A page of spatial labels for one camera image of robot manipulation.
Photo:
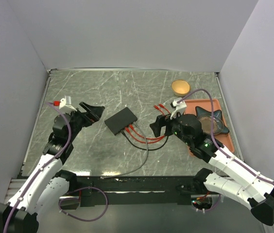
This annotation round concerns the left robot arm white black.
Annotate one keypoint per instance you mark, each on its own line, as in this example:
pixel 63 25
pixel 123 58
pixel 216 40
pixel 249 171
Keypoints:
pixel 48 181

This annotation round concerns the blue star-shaped dish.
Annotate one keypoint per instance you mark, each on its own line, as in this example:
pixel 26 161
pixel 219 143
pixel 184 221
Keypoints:
pixel 212 119

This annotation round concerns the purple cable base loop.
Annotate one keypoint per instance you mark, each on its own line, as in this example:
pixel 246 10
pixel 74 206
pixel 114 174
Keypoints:
pixel 79 190

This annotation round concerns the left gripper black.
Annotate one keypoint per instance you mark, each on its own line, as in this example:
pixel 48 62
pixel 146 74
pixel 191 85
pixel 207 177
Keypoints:
pixel 94 112

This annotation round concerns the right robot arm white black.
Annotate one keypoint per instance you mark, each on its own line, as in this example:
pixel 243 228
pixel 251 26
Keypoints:
pixel 244 184

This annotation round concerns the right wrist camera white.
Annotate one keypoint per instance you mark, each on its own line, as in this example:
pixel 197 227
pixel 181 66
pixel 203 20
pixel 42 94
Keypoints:
pixel 179 106

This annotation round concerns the yellow ceramic bowl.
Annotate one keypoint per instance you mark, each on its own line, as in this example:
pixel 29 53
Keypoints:
pixel 180 88

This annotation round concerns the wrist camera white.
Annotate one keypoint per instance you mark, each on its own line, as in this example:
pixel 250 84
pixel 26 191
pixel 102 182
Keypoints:
pixel 64 105
pixel 179 106

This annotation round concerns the black network switch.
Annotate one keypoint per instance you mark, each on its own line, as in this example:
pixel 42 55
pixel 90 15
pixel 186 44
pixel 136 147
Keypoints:
pixel 121 120

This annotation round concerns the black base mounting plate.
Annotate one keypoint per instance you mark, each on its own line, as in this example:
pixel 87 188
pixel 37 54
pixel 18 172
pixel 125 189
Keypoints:
pixel 138 190

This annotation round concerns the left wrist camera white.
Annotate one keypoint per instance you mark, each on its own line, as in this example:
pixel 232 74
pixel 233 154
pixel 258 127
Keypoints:
pixel 64 105

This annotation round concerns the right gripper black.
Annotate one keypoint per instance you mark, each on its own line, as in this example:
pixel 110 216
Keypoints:
pixel 161 121

